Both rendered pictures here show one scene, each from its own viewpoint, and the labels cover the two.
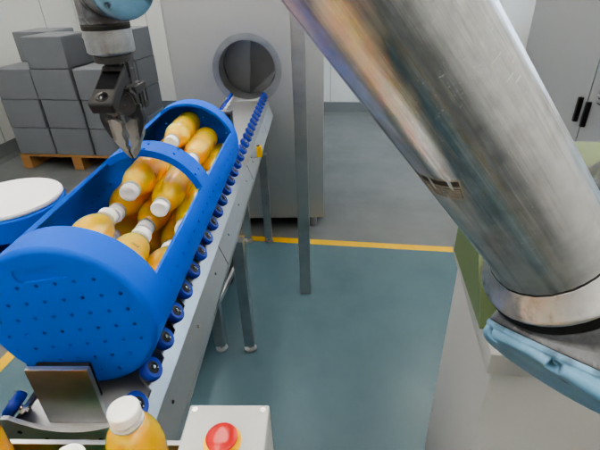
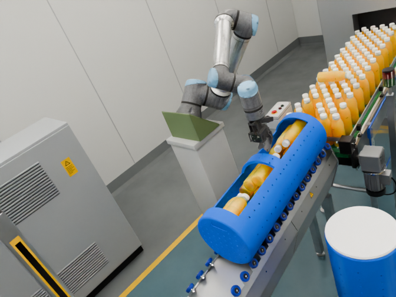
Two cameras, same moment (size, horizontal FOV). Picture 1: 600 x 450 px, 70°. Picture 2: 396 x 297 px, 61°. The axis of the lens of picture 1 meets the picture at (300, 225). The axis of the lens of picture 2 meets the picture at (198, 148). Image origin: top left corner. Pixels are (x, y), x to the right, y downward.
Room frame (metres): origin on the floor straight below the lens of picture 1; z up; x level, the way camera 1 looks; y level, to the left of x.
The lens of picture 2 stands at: (2.12, 1.18, 2.18)
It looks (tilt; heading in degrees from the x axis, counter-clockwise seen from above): 28 degrees down; 227
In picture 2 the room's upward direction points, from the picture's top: 23 degrees counter-clockwise
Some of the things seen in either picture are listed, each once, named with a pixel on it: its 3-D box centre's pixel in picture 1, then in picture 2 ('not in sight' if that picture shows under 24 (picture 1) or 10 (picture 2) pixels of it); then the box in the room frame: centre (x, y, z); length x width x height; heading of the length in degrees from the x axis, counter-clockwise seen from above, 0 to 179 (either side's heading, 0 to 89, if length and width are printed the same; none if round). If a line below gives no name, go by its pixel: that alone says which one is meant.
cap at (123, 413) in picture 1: (125, 415); not in sight; (0.35, 0.22, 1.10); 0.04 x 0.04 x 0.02
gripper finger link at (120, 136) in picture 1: (124, 135); (266, 146); (0.92, 0.38, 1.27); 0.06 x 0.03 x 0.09; 177
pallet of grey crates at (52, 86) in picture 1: (86, 97); not in sight; (4.33, 2.05, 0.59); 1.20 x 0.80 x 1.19; 80
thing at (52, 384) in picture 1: (70, 391); not in sight; (0.48, 0.38, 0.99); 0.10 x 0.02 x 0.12; 87
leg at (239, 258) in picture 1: (244, 298); not in sight; (1.52, 0.26, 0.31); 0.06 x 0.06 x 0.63; 87
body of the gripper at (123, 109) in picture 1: (120, 85); (258, 128); (0.92, 0.36, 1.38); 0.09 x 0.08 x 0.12; 177
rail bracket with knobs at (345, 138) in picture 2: not in sight; (346, 145); (0.44, 0.58, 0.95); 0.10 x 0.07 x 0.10; 87
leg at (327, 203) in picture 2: not in sight; (333, 229); (0.55, 0.45, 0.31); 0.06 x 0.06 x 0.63; 87
